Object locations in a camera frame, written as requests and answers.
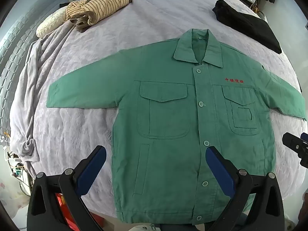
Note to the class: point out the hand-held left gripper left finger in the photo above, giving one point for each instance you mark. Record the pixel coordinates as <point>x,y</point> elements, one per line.
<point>91,169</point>

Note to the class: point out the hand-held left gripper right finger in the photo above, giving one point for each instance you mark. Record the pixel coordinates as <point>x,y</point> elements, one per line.
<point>220,169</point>

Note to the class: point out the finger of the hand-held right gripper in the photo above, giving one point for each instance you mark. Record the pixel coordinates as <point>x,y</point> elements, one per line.
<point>292,142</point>

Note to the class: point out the green work jacket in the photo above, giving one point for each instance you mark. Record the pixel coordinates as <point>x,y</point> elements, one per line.
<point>168,115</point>

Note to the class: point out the crumpled grey blanket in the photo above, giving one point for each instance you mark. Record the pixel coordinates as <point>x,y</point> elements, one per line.
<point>31,84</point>

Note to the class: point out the folded black garment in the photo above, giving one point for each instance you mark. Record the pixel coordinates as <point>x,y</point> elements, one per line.
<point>247,25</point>

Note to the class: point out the cream quilted pillow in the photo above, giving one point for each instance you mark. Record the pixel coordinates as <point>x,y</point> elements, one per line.
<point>51,25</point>

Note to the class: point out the grey padded headboard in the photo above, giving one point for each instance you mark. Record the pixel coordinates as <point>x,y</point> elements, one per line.
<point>16,38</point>

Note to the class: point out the lavender fleece bed blanket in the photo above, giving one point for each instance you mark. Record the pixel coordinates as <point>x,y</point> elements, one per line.
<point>154,21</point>

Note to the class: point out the cream striped shirt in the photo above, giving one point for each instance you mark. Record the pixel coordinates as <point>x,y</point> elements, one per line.
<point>101,7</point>

